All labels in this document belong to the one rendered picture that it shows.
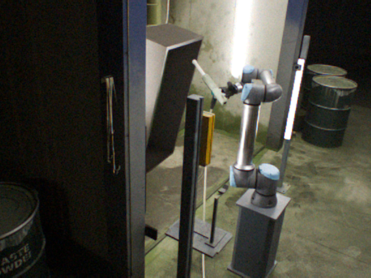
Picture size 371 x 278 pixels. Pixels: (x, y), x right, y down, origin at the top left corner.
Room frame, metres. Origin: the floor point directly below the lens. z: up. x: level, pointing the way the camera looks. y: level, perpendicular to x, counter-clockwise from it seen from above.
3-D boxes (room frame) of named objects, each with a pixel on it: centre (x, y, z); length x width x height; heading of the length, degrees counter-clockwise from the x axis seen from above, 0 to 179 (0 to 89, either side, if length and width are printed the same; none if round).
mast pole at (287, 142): (3.40, -1.03, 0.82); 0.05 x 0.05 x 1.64; 58
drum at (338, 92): (4.67, -1.88, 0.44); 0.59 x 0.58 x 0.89; 163
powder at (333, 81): (4.68, -1.88, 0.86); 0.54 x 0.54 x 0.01
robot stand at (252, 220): (2.19, -0.57, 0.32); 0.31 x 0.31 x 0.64; 58
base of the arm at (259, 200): (2.19, -0.57, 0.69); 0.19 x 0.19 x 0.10
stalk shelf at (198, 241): (1.62, -0.09, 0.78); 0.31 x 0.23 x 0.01; 58
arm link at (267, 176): (2.20, -0.56, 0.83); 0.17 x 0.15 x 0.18; 86
